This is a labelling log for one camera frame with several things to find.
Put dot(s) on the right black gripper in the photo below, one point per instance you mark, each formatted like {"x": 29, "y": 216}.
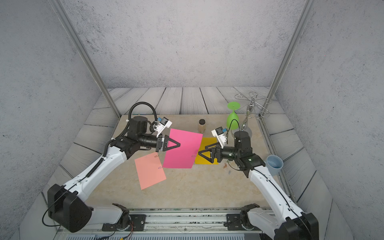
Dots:
{"x": 219, "y": 152}

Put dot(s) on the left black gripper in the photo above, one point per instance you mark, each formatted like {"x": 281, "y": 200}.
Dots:
{"x": 165, "y": 148}

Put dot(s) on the magenta paper sheet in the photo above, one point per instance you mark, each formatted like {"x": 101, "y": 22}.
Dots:
{"x": 180, "y": 158}

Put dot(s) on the salmon pink paper sheet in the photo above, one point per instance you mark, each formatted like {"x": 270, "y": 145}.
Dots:
{"x": 150, "y": 170}

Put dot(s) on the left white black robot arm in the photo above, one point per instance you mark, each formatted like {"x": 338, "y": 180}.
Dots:
{"x": 66, "y": 203}

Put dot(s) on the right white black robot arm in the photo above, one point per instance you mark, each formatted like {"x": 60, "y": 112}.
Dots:
{"x": 289, "y": 221}

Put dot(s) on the small black-capped bottle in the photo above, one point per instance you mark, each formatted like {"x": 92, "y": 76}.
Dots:
{"x": 201, "y": 126}

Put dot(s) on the green plastic wine glass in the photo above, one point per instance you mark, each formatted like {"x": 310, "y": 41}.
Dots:
{"x": 233, "y": 118}

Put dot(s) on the chrome glass holder stand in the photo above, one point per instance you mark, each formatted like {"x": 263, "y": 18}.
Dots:
{"x": 251, "y": 109}

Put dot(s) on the light blue cup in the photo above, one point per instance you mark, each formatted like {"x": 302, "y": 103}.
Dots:
{"x": 274, "y": 164}

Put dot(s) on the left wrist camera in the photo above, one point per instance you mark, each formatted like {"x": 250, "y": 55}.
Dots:
{"x": 161, "y": 124}

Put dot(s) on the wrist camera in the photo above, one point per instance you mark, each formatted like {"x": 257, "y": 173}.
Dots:
{"x": 221, "y": 135}
{"x": 161, "y": 124}

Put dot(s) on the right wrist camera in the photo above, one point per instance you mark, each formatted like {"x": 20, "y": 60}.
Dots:
{"x": 221, "y": 135}

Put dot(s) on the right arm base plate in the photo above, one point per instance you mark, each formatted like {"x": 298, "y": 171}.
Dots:
{"x": 234, "y": 223}

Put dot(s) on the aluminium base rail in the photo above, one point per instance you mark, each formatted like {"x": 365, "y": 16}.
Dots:
{"x": 175, "y": 221}

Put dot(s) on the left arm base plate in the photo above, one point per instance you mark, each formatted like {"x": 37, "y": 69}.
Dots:
{"x": 127, "y": 223}

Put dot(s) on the left aluminium frame post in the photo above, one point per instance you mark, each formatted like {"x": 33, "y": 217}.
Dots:
{"x": 71, "y": 32}

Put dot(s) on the aluminium frame post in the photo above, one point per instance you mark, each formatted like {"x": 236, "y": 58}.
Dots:
{"x": 71, "y": 32}
{"x": 287, "y": 56}

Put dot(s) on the right aluminium frame post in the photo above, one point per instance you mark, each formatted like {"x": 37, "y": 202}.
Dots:
{"x": 287, "y": 56}

